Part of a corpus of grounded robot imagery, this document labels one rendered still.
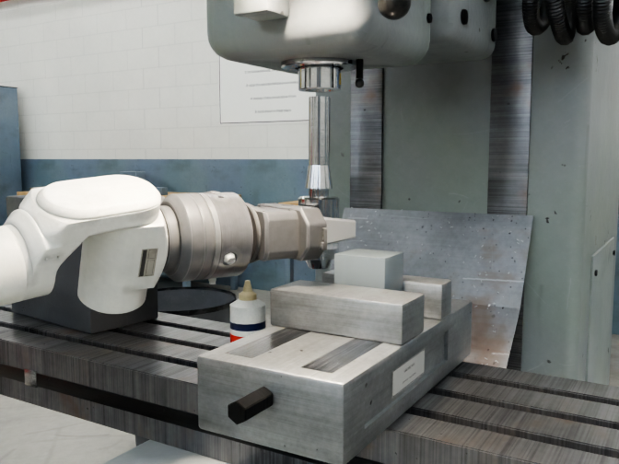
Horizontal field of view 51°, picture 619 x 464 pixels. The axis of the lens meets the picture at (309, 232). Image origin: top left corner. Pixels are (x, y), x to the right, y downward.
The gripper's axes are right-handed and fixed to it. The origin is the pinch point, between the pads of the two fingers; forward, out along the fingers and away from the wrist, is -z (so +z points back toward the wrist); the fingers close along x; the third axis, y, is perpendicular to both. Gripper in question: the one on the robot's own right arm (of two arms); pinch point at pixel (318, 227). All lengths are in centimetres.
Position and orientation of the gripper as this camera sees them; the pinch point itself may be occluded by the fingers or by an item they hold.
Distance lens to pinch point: 74.2
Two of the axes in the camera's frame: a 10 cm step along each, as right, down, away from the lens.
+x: -5.6, -0.9, 8.2
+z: -8.3, 0.6, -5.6
